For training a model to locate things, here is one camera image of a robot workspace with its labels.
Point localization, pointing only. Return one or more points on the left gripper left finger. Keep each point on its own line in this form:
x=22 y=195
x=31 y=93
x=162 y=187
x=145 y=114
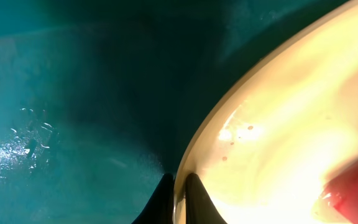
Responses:
x=159 y=208

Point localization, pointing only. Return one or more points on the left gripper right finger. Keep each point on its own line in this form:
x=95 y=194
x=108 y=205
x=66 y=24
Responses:
x=199 y=206

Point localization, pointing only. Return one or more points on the yellow plate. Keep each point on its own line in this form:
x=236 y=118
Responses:
x=268 y=148

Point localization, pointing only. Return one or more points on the orange sponge with green pad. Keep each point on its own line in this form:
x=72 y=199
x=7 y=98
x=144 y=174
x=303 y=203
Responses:
x=341 y=193

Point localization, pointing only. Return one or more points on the teal plastic tray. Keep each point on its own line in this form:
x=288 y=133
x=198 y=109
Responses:
x=99 y=99

